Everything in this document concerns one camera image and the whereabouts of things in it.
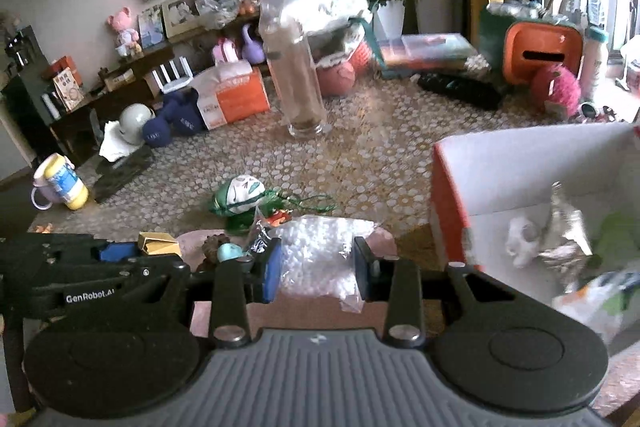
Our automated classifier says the teal egg-shaped object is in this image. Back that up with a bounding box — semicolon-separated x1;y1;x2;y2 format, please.
217;243;244;262

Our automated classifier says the yellow small box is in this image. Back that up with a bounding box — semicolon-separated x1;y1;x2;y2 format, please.
138;232;182;257

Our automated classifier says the black item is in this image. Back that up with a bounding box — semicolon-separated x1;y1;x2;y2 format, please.
244;220;272;258

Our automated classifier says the brown braided rope ring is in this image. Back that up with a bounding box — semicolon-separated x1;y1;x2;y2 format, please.
200;232;232;264

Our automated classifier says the clear bubble wrap bag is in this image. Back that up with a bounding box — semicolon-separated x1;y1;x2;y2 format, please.
270;215;376;313

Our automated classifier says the pink fuzzy towel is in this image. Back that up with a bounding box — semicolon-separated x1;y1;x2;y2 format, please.
178;227;398;338

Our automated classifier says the small orange toy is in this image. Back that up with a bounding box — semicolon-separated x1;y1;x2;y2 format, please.
266;209;292;228

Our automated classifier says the dark flat tray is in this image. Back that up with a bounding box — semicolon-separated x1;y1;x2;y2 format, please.
91;145;154;204

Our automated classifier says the green white pouch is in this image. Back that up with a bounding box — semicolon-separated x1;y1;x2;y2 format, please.
208;174;279;218

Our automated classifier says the yellow blue bottle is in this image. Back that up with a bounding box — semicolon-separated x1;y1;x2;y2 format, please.
44;154;89;210

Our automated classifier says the lilac mug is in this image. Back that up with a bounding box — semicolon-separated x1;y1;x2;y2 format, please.
30;153;66;211

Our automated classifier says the red white cardboard box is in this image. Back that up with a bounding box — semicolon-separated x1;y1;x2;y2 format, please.
431;122;639;305

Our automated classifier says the white plush toy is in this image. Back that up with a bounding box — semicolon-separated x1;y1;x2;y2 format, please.
506;216;541;269

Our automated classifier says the pale green round helmet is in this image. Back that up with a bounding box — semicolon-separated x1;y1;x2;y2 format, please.
118;103;155;145

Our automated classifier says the navy dumbbell right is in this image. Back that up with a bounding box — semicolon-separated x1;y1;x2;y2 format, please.
164;88;206;136

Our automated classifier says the orange tissue box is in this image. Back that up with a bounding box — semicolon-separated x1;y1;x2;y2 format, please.
191;60;270;130

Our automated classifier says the black remote control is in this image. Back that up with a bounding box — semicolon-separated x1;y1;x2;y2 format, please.
416;72;504;110

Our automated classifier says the white orange plastic bag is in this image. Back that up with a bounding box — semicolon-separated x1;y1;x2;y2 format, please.
552;270;639;345

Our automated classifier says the pink pig figurine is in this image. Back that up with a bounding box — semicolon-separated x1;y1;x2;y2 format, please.
106;6;142;58

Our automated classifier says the tall glass jar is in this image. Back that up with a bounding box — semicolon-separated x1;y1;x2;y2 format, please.
259;0;328;139

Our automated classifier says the purple kettlebell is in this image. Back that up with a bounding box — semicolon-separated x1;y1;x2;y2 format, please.
242;24;265;65

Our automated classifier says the stack of books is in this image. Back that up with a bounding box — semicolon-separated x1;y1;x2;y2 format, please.
378;34;477;78

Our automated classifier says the framed photo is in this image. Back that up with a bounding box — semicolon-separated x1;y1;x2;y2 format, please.
160;0;201;39

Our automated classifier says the pink fuzzy ball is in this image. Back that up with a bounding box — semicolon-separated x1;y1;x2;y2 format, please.
529;64;582;121

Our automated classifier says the white plant pot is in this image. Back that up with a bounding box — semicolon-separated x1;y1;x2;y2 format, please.
373;0;405;41

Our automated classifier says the large clear plastic bag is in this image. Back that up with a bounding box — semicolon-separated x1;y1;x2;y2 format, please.
259;0;372;67

